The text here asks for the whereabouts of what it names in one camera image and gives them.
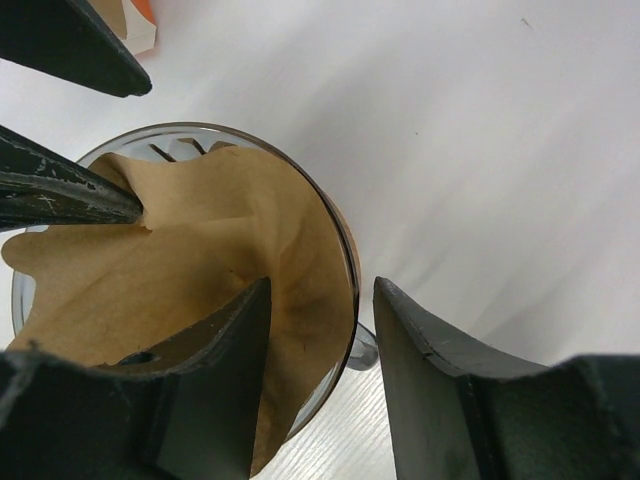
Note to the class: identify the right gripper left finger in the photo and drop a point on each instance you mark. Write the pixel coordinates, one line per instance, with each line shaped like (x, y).
(185, 408)

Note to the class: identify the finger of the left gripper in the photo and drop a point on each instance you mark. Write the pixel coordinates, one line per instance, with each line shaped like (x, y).
(70, 41)
(40, 188)

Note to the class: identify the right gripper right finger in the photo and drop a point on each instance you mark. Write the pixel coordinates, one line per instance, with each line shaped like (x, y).
(460, 409)

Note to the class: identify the grey glass dripper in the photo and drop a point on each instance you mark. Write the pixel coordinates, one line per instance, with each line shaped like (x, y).
(330, 260)

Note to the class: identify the clear glass pitcher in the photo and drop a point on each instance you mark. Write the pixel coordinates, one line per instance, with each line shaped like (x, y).
(364, 353)

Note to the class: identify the coffee filter pack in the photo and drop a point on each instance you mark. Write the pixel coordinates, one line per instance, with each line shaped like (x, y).
(132, 21)

